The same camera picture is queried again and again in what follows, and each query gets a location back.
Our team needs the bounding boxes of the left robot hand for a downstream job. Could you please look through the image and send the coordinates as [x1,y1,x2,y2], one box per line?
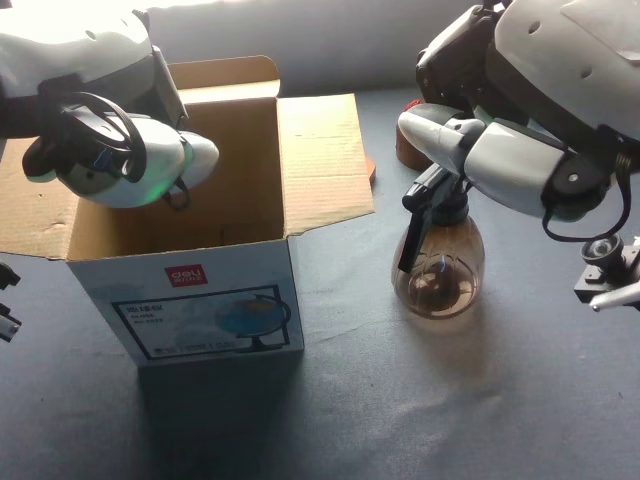
[0,8,222,214]

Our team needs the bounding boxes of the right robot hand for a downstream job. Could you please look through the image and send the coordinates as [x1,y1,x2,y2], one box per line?
[397,0,640,224]

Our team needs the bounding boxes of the open cardboard box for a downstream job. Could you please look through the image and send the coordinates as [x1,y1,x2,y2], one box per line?
[0,54,377,369]

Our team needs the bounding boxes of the toy chocolate cake with strawberry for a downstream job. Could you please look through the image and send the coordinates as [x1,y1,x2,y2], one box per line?
[396,99,436,171]

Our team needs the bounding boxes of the grey table cloth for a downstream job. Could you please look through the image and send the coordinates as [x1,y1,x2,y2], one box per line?
[0,89,640,480]

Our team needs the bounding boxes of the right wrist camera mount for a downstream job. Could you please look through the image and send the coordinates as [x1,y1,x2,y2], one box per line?
[573,233,640,314]

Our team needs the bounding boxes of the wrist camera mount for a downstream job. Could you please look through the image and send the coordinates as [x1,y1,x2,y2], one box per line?
[0,259,24,346]
[573,233,640,314]

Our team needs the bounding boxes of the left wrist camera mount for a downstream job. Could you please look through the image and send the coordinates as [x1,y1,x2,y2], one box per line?
[0,259,24,346]

